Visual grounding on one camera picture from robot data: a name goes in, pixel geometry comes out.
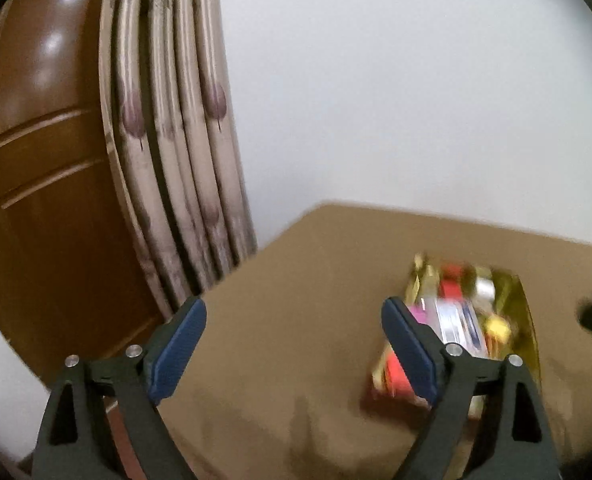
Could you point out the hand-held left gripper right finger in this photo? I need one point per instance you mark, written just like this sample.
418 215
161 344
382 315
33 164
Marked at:
411 350

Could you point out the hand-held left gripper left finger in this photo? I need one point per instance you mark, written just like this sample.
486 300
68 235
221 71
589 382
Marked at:
176 355

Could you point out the red rounded compact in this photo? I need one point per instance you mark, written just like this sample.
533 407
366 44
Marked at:
393 377

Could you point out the large white printed box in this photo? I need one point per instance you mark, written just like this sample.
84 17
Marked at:
453 322

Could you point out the shiny gold tray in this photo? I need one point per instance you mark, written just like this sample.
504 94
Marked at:
518 310

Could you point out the small yellow box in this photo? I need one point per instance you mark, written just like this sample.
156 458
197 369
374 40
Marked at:
498 329

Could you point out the red box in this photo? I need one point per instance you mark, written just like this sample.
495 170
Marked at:
449 287

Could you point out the small white box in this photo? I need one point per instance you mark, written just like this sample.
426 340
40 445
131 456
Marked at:
486 290

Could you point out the brown wooden door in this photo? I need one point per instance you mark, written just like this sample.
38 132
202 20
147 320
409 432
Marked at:
41 185

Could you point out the floral beige curtain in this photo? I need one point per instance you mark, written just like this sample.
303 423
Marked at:
176 135

